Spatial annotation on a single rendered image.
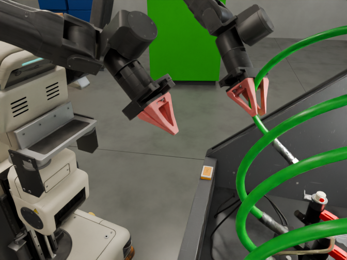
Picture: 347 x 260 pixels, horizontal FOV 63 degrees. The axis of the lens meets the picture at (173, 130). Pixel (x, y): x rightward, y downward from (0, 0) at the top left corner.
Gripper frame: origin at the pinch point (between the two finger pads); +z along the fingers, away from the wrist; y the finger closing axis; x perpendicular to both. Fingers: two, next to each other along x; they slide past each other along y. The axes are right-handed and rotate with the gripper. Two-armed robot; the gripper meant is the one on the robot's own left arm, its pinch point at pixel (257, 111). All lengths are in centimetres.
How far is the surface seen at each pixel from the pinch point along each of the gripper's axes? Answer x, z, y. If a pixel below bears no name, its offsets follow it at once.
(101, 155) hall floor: 202, -52, 42
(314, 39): -17.0, -5.7, -0.8
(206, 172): 28.8, 6.5, 5.4
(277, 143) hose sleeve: 1.0, 7.6, 3.5
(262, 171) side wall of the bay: 24.4, 10.9, 24.0
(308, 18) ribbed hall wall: 192, -286, 563
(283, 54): -11.3, -6.6, -1.6
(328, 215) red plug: -4.0, 23.9, 2.0
